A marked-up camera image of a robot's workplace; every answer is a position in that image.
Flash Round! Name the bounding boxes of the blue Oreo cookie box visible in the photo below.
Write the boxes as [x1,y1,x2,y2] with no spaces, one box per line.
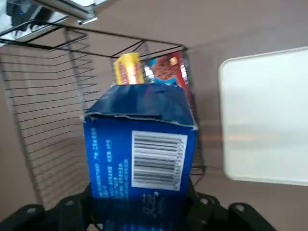
[80,84,199,231]

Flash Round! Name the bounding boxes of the blue brown Chocofello cookie box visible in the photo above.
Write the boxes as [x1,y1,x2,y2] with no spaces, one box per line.
[150,51,193,104]

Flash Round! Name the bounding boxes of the silver metal rail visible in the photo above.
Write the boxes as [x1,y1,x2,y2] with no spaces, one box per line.
[31,0,98,25]

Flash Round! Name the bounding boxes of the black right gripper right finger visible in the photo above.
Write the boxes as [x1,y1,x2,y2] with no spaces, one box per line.
[182,179,277,231]

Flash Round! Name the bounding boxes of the white plastic tray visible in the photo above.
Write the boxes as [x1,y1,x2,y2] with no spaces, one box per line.
[218,47,308,186]

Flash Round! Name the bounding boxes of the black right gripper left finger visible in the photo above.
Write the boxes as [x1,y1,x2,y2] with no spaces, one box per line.
[0,182,104,231]

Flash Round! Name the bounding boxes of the yellow Nabati wafer box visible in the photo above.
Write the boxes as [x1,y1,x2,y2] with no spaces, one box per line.
[113,52,146,85]

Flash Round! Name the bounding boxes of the black power adapter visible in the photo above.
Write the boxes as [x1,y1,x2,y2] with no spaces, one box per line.
[6,0,53,27]

